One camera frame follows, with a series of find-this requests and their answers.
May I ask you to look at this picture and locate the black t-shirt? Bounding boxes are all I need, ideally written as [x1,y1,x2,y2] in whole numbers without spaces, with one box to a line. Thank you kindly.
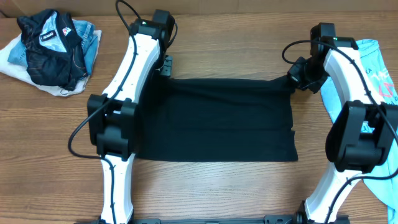
[137,76,298,162]

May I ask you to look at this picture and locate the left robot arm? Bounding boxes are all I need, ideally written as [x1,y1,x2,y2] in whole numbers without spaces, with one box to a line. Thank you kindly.
[87,9,176,223]

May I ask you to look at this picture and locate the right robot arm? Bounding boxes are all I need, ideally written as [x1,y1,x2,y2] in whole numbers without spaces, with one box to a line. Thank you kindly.
[279,22,397,223]

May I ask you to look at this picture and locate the blue denim jeans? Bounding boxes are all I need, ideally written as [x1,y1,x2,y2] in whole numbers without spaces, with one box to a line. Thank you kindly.
[7,19,100,75]

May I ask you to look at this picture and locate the black folded jacket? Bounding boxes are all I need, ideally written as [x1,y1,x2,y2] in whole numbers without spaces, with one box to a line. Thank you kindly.
[17,9,88,91]

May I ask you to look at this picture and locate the light blue t-shirt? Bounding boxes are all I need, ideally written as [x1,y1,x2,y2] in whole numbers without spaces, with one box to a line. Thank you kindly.
[320,39,398,224]

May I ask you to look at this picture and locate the white folded cloth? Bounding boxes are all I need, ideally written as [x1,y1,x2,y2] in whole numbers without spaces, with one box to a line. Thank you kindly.
[1,34,88,97]

